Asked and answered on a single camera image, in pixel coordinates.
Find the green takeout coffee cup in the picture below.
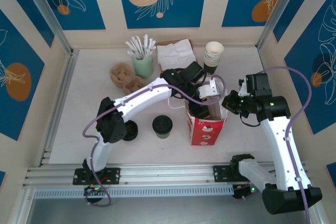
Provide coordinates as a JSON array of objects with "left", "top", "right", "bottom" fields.
[{"left": 154, "top": 129, "right": 171, "bottom": 140}]

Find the white paper napkin stack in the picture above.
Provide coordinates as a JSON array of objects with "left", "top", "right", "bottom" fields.
[{"left": 156, "top": 39, "right": 197, "bottom": 71}]

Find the beige pulp cup carrier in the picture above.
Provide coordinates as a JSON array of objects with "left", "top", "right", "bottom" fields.
[{"left": 109, "top": 62, "right": 148, "bottom": 95}]

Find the mint green straw holder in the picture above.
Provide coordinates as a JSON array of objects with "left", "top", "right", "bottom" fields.
[{"left": 131, "top": 50, "right": 154, "bottom": 79}]

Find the small controller circuit board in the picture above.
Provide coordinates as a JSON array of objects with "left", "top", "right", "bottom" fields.
[
  {"left": 83, "top": 185, "right": 107, "bottom": 197},
  {"left": 233, "top": 184, "right": 259, "bottom": 200}
]

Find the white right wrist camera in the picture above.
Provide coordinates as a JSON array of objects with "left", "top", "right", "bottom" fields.
[{"left": 237, "top": 78, "right": 249, "bottom": 96}]

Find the aluminium frame post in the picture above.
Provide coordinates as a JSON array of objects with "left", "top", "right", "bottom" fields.
[
  {"left": 18, "top": 0, "right": 80, "bottom": 57},
  {"left": 256, "top": 0, "right": 307, "bottom": 51}
]

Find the red white printed paper bag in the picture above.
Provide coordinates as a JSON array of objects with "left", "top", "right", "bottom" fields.
[{"left": 167, "top": 87, "right": 229, "bottom": 146}]

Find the stack of black cup lids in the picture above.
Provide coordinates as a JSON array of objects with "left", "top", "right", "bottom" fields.
[{"left": 123, "top": 120, "right": 139, "bottom": 142}]

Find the aluminium side rail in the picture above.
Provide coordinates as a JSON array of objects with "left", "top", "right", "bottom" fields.
[{"left": 38, "top": 49, "right": 79, "bottom": 167}]

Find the black coffee cup lid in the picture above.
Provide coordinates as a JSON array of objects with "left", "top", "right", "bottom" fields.
[{"left": 152, "top": 115, "right": 174, "bottom": 133}]

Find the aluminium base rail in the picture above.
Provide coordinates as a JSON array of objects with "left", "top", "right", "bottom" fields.
[{"left": 22, "top": 163, "right": 310, "bottom": 187}]

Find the slotted grey cable duct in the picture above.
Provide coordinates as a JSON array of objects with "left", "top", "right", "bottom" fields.
[{"left": 33, "top": 185, "right": 236, "bottom": 199}]

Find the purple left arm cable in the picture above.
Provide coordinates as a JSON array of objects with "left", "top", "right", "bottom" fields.
[{"left": 82, "top": 75, "right": 227, "bottom": 207}]

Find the paper cup with black sleeve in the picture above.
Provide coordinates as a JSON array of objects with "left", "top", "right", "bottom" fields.
[{"left": 204, "top": 57, "right": 223, "bottom": 74}]

